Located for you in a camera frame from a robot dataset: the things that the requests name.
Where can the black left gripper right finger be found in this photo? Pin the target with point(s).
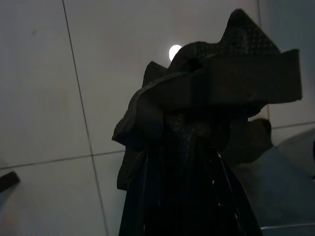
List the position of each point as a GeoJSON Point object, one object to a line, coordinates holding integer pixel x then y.
{"type": "Point", "coordinates": [216, 201]}

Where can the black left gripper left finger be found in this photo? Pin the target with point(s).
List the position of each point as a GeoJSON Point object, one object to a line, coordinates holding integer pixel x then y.
{"type": "Point", "coordinates": [160, 196]}

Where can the large jagged black foam piece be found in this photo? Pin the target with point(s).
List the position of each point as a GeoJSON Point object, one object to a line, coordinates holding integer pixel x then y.
{"type": "Point", "coordinates": [233, 81]}

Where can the dark brown strip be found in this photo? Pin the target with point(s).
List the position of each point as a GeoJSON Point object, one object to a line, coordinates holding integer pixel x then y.
{"type": "Point", "coordinates": [8, 182]}

